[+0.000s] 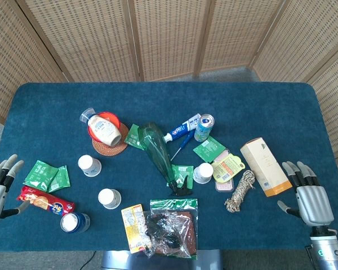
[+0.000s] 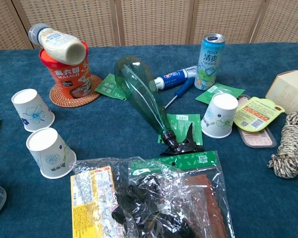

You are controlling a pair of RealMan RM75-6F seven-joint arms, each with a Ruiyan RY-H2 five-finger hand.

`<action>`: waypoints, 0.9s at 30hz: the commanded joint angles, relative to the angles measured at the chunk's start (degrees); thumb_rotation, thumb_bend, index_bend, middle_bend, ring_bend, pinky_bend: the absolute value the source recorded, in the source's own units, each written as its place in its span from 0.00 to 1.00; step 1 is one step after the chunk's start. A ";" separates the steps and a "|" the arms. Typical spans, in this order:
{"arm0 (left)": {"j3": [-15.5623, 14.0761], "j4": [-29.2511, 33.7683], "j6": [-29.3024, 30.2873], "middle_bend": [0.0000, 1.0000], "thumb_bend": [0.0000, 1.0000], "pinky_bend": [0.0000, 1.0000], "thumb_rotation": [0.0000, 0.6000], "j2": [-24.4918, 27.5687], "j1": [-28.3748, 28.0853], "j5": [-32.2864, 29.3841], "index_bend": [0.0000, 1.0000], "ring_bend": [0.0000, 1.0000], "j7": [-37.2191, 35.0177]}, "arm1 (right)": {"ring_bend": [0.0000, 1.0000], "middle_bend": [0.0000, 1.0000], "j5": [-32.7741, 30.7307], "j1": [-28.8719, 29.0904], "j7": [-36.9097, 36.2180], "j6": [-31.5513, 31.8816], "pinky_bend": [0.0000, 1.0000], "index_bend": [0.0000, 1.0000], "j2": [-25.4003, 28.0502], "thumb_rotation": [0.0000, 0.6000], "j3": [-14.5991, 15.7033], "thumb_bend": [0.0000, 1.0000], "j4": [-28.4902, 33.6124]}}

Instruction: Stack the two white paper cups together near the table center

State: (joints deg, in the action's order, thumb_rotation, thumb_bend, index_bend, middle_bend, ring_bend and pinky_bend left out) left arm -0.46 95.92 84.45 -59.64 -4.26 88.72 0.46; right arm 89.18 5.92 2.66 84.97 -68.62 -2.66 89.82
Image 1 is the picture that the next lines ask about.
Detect blue handled screwdriver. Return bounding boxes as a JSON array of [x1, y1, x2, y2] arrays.
[[170, 132, 195, 162]]

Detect blue felt table cloth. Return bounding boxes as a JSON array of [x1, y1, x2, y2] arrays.
[[0, 81, 338, 253]]

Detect yellow green labelled packet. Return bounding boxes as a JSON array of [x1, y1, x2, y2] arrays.
[[211, 153, 246, 182]]

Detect blue drink can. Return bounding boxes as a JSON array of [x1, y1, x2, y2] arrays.
[[60, 212, 91, 234]]

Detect thin black floor cable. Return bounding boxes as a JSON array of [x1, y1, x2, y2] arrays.
[[83, 250, 97, 270]]

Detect clear bag with green header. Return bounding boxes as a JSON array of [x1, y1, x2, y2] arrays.
[[149, 198, 198, 260]]

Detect blue white toothpaste tube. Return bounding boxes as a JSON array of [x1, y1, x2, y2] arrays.
[[162, 113, 202, 143]]

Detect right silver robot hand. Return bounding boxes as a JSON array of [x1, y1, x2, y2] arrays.
[[277, 161, 335, 227]]

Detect pink flat case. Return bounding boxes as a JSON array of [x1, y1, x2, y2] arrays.
[[212, 148, 234, 193]]

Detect beige orange carton box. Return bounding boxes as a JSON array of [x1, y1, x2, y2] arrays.
[[239, 137, 293, 197]]

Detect red bowl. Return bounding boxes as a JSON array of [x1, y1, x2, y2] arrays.
[[87, 111, 122, 141]]

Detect woven wooden folding screen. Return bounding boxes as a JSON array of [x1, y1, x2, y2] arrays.
[[0, 0, 338, 231]]

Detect round woven rattan coaster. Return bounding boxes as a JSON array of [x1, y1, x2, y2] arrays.
[[91, 121, 130, 156]]

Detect creamy salad dressing bottle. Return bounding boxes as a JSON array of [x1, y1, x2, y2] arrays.
[[79, 107, 122, 147]]

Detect yellow snack packet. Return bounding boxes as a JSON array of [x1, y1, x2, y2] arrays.
[[121, 204, 153, 254]]

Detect red biscuit packet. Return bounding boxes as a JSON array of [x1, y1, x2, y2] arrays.
[[16, 185, 75, 217]]

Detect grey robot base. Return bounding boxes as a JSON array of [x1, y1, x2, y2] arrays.
[[101, 249, 224, 270]]

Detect beige braided rope bundle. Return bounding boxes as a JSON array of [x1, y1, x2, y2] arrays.
[[224, 169, 256, 214]]

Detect crumpled clear bag black contents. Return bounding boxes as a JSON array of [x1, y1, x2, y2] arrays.
[[142, 210, 193, 258]]

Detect green tea sachet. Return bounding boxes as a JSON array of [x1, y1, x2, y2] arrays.
[[166, 164, 194, 189], [123, 123, 145, 150], [24, 159, 59, 193], [192, 136, 226, 163], [47, 165, 72, 194]]

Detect light green drink can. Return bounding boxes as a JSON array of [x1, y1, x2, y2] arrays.
[[194, 114, 215, 142]]

